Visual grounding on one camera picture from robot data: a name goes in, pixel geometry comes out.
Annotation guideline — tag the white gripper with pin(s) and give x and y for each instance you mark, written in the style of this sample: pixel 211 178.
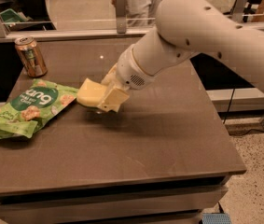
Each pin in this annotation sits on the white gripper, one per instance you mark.
pixel 128 68

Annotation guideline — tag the yellow sponge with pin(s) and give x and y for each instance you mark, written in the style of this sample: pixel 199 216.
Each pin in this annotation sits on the yellow sponge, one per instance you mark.
pixel 90 93

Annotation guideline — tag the green rice chip bag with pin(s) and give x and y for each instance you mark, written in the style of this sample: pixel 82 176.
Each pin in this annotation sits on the green rice chip bag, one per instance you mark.
pixel 34 108

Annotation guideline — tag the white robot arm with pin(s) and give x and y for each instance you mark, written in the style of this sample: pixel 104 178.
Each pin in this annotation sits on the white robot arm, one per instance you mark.
pixel 183 28

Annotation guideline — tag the person behind barrier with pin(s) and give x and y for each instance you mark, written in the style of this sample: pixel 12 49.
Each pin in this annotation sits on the person behind barrier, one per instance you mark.
pixel 141 13

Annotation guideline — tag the gold soda can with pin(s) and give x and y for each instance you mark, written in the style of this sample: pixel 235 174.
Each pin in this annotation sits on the gold soda can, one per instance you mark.
pixel 31 56

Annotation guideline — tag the green plastic bin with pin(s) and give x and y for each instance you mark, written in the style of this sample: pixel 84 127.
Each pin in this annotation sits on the green plastic bin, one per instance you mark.
pixel 10 16

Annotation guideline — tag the clear acrylic barrier panel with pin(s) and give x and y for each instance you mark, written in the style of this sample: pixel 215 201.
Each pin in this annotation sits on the clear acrylic barrier panel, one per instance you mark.
pixel 76 14

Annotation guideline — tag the blue perforated floor box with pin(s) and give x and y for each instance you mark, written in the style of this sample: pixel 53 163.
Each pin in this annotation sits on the blue perforated floor box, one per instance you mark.
pixel 208 218

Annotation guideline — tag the middle metal railing bracket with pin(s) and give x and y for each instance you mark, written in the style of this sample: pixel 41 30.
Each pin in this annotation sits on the middle metal railing bracket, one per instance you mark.
pixel 120 8

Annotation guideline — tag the right metal railing bracket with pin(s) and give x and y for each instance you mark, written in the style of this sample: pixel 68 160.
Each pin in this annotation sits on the right metal railing bracket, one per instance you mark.
pixel 237 10

